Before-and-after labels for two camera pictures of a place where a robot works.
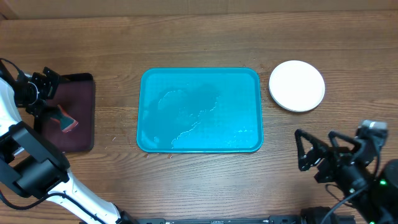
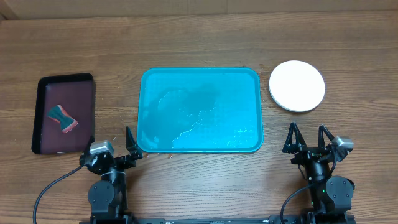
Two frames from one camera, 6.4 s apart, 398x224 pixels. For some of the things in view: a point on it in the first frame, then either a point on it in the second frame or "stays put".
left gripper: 50,86 → 125,161
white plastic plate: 296,86 stays put
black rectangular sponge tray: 74,93 stays put
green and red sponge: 66,122 stays put
